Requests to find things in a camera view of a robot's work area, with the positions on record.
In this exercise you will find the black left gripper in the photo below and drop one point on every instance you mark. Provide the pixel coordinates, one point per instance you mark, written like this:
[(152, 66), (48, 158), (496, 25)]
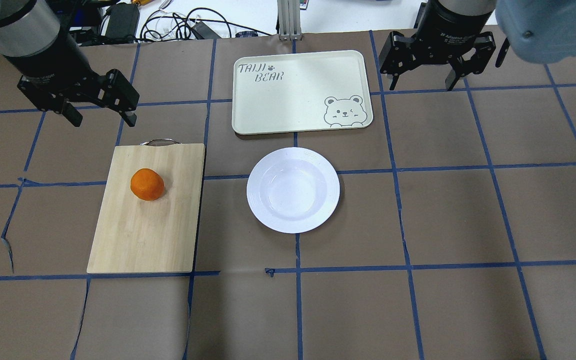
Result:
[(47, 64)]

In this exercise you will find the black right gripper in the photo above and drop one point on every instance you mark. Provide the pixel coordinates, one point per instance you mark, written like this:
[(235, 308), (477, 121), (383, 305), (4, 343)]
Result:
[(449, 26)]

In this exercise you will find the orange fruit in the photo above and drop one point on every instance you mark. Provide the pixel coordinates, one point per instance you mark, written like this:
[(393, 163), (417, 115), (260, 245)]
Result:
[(147, 185)]

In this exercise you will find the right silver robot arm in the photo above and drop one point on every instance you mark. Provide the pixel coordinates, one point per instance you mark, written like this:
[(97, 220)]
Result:
[(538, 31)]

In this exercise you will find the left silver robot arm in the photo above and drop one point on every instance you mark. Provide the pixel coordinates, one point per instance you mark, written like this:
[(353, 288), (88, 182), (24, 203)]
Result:
[(28, 26)]

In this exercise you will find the cream bear tray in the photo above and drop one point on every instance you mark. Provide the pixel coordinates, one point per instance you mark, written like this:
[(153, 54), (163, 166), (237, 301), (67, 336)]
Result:
[(307, 92)]

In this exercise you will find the black power brick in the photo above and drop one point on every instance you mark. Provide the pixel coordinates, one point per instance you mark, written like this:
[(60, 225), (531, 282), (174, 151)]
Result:
[(122, 24)]

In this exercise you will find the wooden cutting board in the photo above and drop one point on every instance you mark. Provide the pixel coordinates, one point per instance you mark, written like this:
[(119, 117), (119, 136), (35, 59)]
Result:
[(135, 236)]

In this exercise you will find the white round plate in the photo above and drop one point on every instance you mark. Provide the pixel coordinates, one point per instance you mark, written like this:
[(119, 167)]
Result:
[(293, 190)]

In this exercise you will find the aluminium frame post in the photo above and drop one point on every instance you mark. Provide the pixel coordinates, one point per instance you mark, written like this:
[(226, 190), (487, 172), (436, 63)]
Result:
[(289, 20)]

